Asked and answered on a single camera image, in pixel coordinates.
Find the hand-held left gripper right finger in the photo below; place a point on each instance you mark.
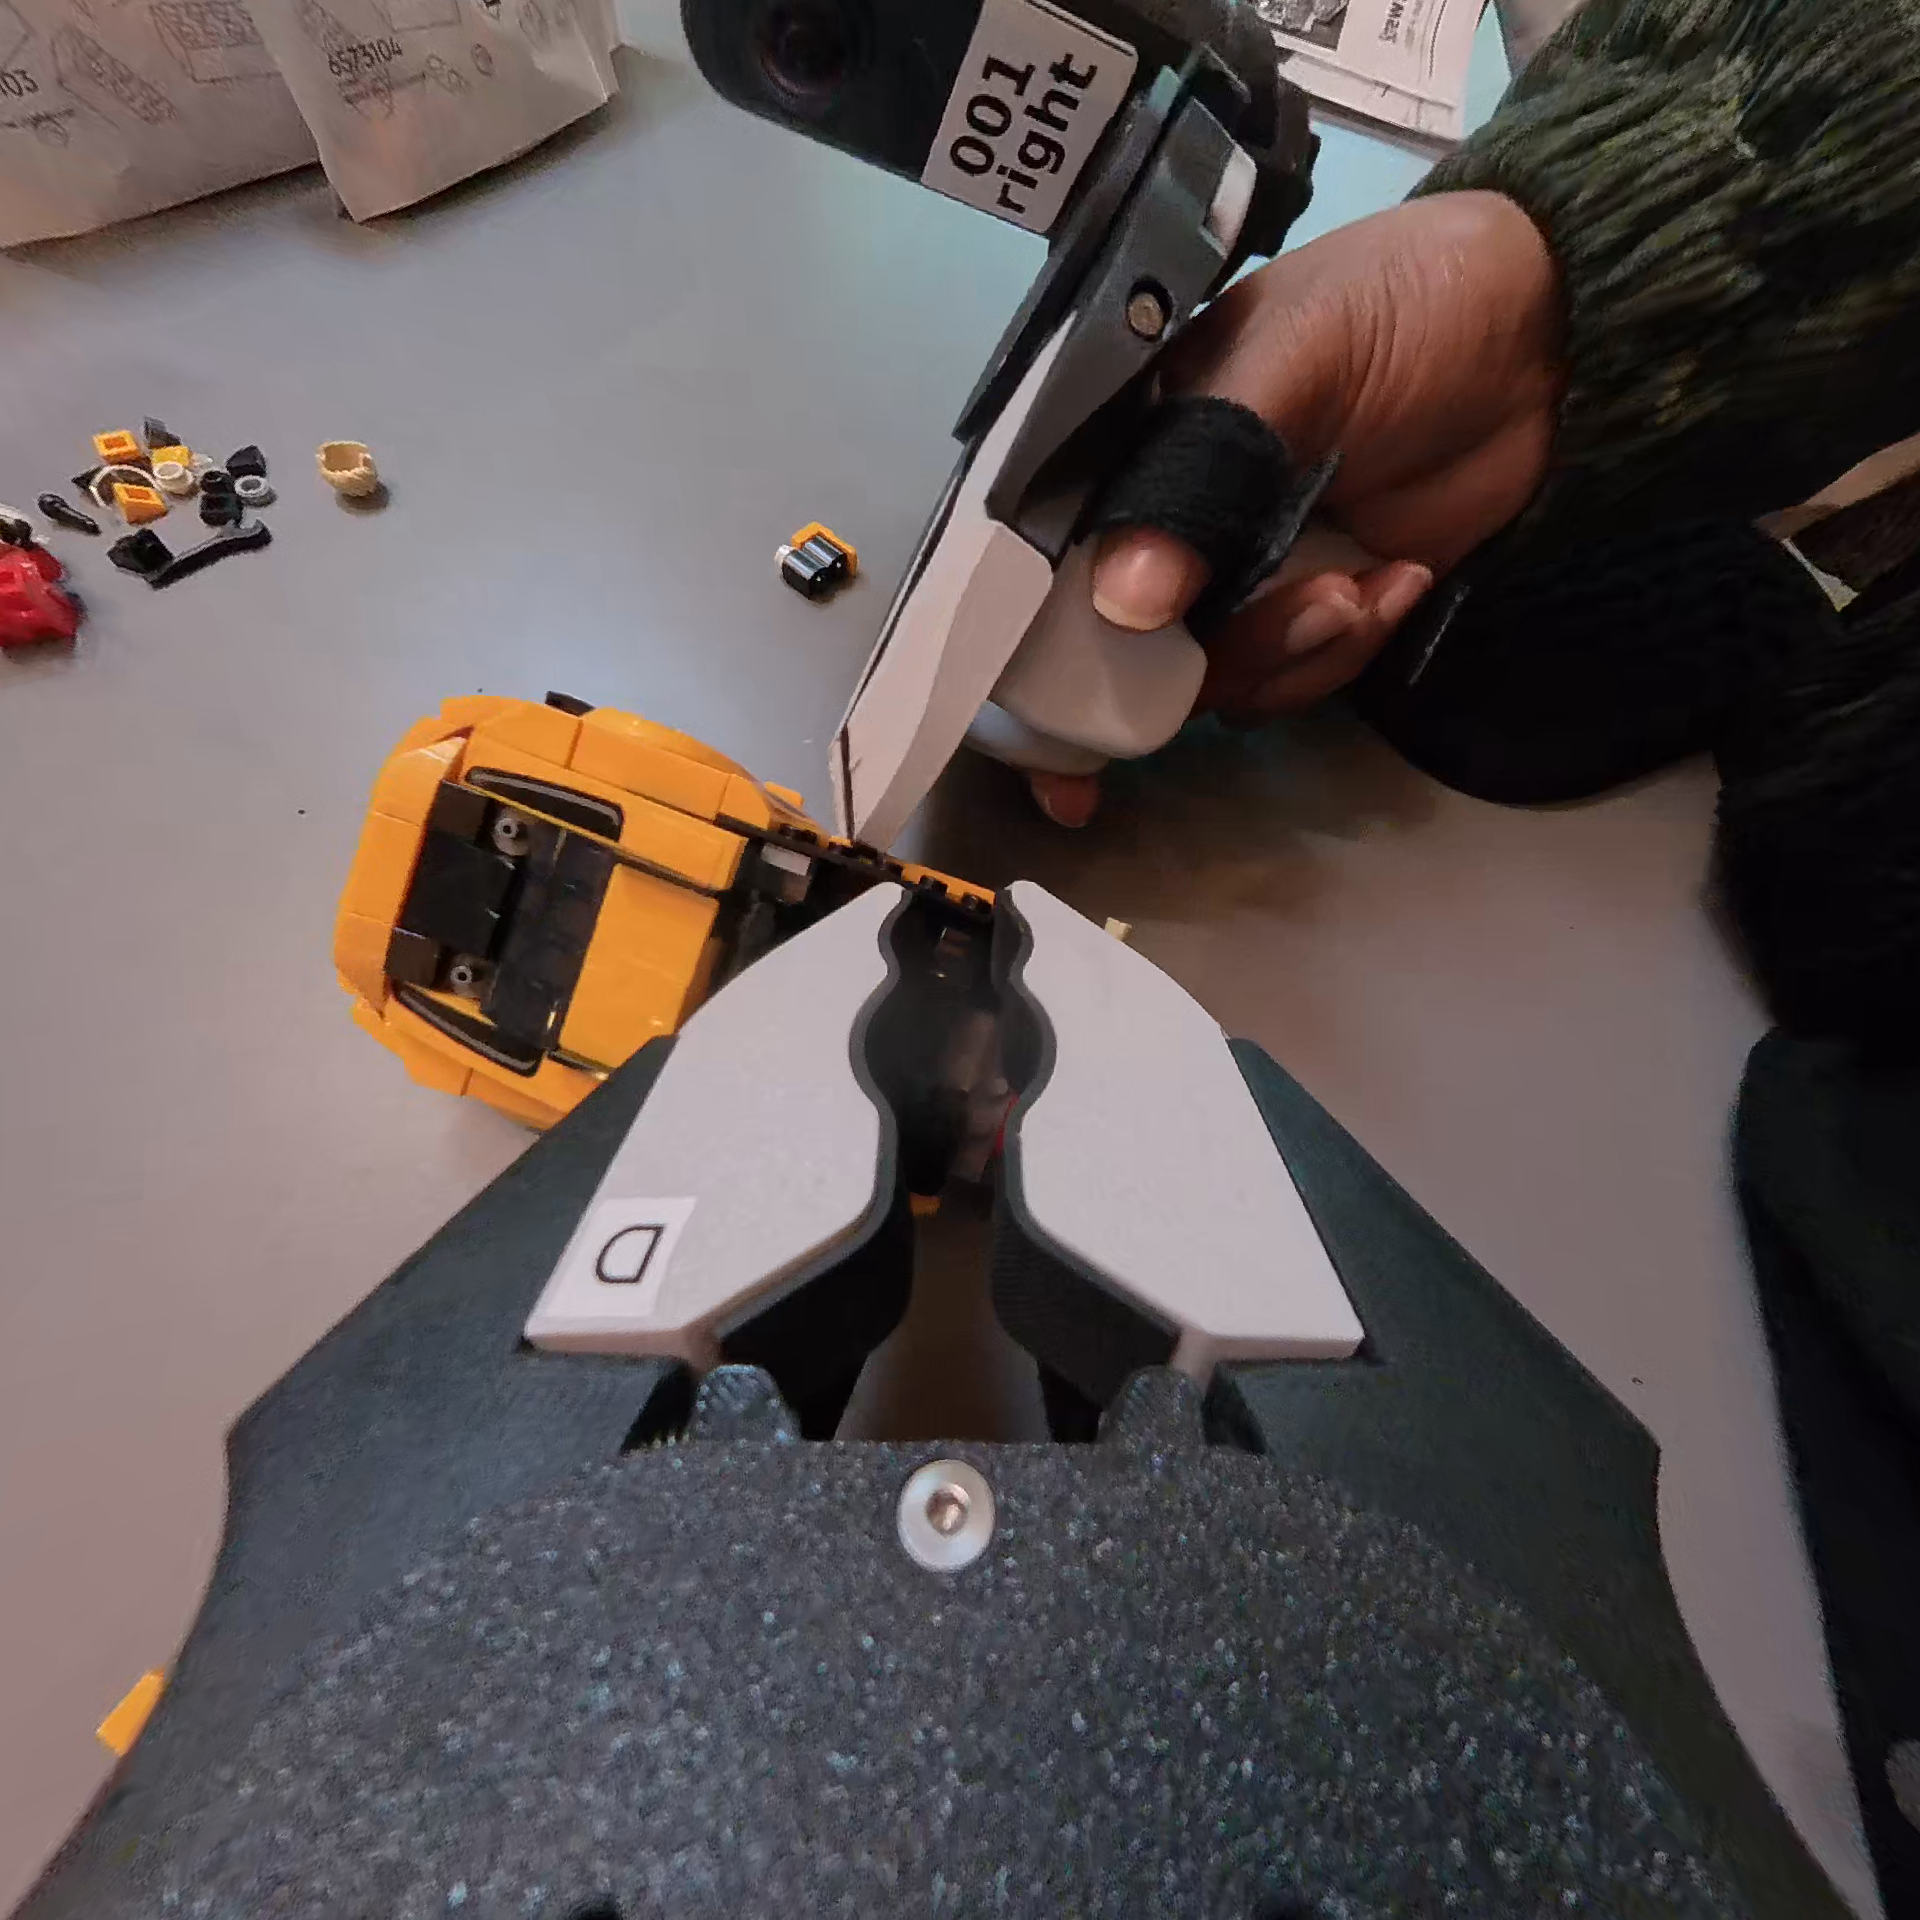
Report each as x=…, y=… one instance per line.
x=1154, y=1155

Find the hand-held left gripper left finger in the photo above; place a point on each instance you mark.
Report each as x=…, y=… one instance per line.
x=751, y=1155

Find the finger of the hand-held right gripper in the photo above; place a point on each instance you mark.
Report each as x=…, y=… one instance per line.
x=938, y=662

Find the yellow lego car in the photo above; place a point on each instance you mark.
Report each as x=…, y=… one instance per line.
x=661, y=915

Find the person's right forearm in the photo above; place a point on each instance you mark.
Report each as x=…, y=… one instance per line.
x=1723, y=224

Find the small black yellow lego assembly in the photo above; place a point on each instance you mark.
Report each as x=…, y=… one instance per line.
x=819, y=558

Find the tan lego hair piece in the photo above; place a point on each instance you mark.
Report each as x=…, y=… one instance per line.
x=350, y=468

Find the black lego wrench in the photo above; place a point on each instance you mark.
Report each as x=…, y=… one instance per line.
x=210, y=555

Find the pile of small lego parts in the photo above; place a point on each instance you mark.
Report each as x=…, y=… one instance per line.
x=149, y=488

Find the long yellow lego tile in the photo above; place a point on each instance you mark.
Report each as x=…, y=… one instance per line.
x=133, y=1712

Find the person's right hand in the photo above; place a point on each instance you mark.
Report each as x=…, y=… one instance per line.
x=1424, y=376

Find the white paper bag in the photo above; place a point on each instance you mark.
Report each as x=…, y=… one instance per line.
x=450, y=106
x=136, y=119

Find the printed paper leaflet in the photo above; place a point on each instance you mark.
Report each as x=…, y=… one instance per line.
x=1395, y=59

